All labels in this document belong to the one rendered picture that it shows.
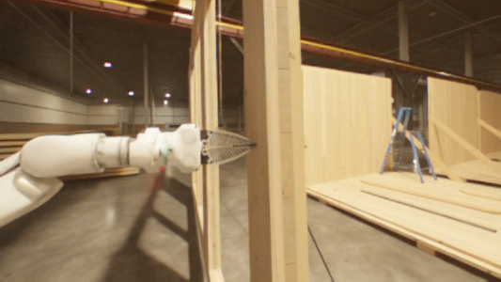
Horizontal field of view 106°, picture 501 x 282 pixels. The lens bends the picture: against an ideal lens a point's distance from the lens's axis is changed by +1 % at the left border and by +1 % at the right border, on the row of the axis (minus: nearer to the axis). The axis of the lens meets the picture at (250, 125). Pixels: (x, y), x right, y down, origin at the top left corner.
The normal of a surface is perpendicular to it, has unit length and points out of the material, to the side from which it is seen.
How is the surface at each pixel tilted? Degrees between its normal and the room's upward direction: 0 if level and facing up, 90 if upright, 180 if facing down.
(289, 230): 88
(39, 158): 88
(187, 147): 88
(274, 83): 88
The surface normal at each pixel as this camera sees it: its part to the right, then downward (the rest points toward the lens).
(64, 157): 0.47, -0.02
